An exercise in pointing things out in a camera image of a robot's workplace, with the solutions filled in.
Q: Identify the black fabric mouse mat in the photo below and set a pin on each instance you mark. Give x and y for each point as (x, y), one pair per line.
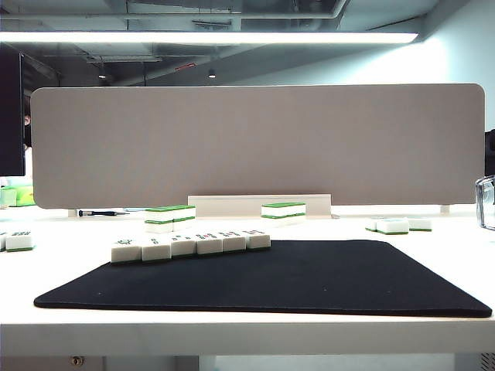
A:
(328, 286)

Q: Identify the black monitor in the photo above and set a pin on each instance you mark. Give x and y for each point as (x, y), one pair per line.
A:
(11, 116)

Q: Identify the clear plastic container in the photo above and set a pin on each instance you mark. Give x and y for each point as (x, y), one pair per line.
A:
(478, 205)

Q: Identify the red green bamboo mahjong tile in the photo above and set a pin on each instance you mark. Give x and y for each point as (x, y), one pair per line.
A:
(210, 245)
(234, 242)
(258, 240)

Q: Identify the light blue paper sheet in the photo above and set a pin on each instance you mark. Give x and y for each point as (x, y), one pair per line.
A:
(135, 210)

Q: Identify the bird print mahjong tile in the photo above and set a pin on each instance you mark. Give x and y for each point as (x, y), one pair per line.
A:
(126, 253)

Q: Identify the person with glasses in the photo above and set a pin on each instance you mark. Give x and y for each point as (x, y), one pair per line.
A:
(27, 121)

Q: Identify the four-bamboo mahjong tile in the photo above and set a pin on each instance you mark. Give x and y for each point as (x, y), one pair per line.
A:
(184, 247)

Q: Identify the round metal lock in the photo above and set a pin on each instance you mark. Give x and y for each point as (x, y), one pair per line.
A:
(76, 361)

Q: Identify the white green carton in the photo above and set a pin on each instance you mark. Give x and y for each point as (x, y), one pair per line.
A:
(7, 199)

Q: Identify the beige desk divider panel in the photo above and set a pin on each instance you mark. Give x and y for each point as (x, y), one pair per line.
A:
(232, 147)

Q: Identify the grey vented box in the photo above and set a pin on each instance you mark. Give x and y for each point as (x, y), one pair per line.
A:
(488, 362)

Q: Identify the white divider foot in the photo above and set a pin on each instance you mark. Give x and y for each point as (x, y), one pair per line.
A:
(445, 208)
(72, 213)

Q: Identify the two-bamboo mahjong tile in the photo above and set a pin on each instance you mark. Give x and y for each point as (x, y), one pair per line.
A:
(156, 250)

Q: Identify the green yellow package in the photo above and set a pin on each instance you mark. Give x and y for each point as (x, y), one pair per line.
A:
(25, 197)

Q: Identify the black blue screwdriver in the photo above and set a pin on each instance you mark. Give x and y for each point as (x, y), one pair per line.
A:
(96, 213)

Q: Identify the long ceiling light strip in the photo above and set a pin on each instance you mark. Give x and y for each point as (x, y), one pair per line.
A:
(193, 37)

